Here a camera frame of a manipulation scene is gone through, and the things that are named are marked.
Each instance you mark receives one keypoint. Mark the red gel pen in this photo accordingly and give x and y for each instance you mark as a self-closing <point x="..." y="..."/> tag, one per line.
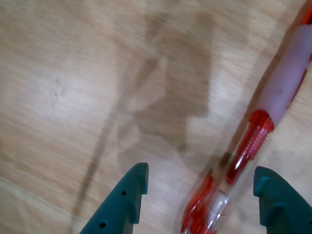
<point x="256" y="136"/>

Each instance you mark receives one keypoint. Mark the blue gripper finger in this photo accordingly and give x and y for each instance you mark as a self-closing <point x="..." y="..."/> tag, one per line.
<point x="285" y="207"/>
<point x="117" y="207"/>

